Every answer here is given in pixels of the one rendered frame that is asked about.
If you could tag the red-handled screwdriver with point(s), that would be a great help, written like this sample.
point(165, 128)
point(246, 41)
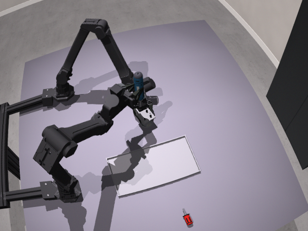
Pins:
point(187, 218)

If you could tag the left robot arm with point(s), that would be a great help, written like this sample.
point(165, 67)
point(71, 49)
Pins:
point(101, 29)

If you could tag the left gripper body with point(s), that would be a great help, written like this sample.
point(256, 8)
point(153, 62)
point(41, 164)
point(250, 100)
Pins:
point(144, 105)

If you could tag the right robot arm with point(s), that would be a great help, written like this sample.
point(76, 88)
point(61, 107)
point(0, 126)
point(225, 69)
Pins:
point(62, 142)

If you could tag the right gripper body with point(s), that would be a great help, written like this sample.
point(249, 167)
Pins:
point(131, 99)

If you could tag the white shallow rectangular tray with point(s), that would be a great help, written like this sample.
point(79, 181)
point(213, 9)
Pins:
point(152, 166)

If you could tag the dark grey cylinder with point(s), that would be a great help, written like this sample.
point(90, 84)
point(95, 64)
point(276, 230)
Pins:
point(147, 125)

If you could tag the blue electric screwdriver barrel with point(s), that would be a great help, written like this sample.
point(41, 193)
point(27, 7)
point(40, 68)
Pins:
point(138, 84)

